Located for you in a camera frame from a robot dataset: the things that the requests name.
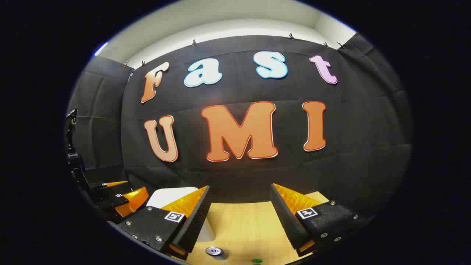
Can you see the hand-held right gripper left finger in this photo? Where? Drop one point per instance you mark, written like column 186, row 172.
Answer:
column 197, row 217

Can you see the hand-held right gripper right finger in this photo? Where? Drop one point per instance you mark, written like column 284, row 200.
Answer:
column 285, row 217

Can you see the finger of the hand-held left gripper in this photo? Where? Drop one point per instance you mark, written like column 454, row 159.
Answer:
column 110, row 188
column 114, row 202

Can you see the white desktop garbage bin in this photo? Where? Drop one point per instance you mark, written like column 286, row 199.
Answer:
column 165, row 197

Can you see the blue pop can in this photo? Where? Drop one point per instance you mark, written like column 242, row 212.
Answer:
column 214, row 251

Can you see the wooden desktop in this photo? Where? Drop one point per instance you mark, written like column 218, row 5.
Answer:
column 246, row 228

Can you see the black backdrop cloth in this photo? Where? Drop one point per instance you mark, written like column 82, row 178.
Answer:
column 257, row 176

